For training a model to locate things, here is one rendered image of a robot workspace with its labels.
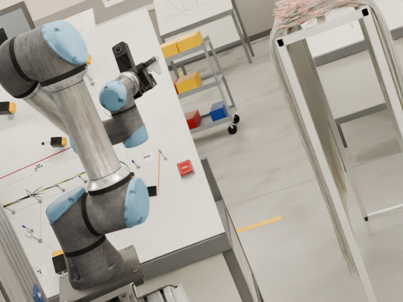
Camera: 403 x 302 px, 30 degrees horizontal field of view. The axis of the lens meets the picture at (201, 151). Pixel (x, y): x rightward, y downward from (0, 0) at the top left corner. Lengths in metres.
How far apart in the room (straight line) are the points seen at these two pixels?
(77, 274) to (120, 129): 0.42
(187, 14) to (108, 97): 9.62
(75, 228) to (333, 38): 3.74
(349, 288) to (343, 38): 2.07
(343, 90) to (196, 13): 6.43
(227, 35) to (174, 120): 8.54
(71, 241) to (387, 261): 2.47
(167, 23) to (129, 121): 9.65
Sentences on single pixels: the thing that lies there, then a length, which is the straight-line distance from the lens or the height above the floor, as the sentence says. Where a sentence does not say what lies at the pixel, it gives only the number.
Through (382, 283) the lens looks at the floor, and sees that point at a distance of 3.92.
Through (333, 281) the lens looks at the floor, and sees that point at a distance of 4.09.
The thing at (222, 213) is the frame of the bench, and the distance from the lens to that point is 3.18.
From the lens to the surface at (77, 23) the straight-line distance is 10.09.
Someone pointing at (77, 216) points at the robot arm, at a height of 1.35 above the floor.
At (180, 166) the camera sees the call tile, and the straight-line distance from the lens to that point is 2.84.
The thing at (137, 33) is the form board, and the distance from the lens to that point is 3.15.
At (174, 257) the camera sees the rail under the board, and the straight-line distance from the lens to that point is 2.79.
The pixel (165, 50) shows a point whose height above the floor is 1.04.
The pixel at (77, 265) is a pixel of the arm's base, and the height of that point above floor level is 1.22.
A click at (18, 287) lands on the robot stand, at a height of 1.34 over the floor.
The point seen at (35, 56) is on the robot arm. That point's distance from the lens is 1.80.
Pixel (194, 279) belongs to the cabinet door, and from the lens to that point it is 2.87.
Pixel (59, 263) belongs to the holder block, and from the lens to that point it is 2.81.
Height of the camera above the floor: 1.84
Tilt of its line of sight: 14 degrees down
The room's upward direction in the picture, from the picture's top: 22 degrees counter-clockwise
